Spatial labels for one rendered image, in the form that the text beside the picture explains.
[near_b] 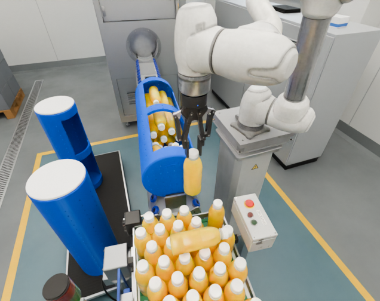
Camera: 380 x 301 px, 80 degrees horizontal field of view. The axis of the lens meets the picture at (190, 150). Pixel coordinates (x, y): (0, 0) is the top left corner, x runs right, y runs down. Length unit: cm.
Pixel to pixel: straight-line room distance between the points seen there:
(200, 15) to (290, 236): 204
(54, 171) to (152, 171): 56
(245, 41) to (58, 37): 557
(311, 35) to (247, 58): 59
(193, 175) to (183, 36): 46
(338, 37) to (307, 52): 112
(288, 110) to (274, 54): 75
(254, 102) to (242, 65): 79
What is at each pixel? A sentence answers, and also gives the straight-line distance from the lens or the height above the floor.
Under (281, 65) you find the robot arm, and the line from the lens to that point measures 50.
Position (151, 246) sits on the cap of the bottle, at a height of 110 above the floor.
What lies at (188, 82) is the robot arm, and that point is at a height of 164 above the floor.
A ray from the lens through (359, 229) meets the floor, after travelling 268.
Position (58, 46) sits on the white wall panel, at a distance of 601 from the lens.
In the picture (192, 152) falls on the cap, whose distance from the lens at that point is 78.
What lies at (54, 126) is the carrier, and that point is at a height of 93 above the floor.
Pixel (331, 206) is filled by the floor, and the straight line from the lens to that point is 272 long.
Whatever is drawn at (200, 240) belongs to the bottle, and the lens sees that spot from 82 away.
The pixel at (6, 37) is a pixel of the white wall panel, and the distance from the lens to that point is 615.
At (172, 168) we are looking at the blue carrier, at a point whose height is 116.
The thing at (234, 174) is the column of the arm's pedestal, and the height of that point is 81.
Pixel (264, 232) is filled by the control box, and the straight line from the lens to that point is 95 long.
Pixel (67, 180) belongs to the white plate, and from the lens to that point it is 130.
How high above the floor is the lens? 189
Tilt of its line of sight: 41 degrees down
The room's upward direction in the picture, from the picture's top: straight up
